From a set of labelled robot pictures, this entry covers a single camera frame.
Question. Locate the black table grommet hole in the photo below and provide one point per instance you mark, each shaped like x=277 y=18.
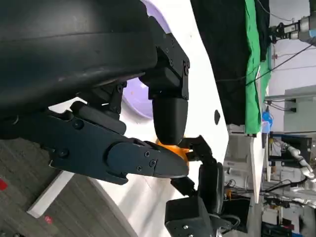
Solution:
x=217 y=117

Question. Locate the orange and white bread roll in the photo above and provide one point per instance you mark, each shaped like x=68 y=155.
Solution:
x=178 y=151

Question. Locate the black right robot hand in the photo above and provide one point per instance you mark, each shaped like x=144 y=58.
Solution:
x=211 y=182

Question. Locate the grey metal cabinet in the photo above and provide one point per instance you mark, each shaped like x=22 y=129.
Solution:
x=302 y=108

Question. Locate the green cloth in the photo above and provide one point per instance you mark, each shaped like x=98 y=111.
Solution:
x=253 y=74

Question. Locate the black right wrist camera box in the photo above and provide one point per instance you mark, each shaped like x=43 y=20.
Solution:
x=185 y=217

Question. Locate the white board panel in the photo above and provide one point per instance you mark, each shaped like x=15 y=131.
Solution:
x=256 y=153

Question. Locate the black cloth backdrop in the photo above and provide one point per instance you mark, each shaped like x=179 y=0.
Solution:
x=227 y=61

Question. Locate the lilac plate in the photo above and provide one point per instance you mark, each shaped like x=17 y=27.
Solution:
x=138 y=103

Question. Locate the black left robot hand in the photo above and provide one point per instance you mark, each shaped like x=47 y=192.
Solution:
x=74 y=49

